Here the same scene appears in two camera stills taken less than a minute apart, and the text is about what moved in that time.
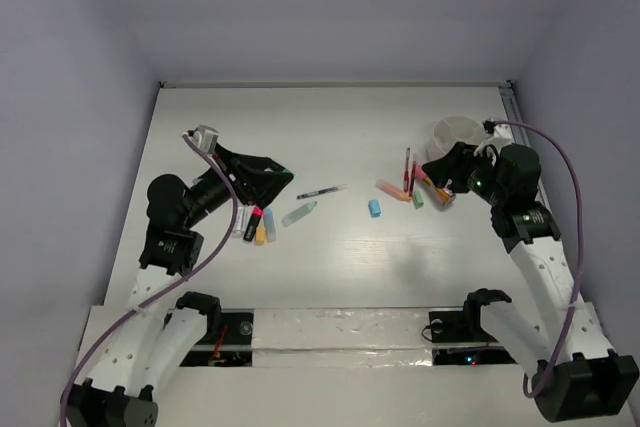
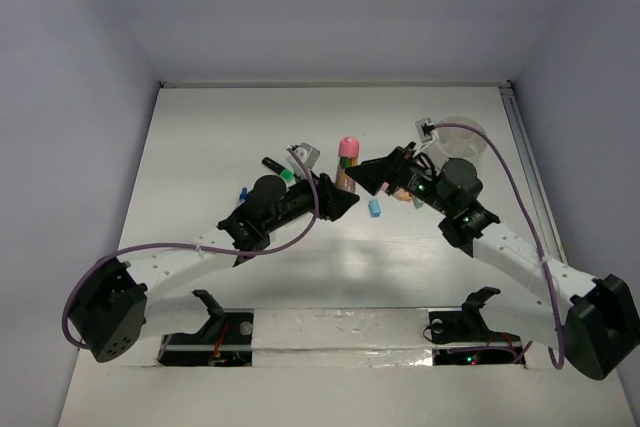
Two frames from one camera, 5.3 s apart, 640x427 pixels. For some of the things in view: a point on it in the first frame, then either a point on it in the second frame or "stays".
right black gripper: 454,166 -> 372,174
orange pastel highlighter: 393,191 stays
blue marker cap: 375,208 stays
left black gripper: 233,175 -> 325,195
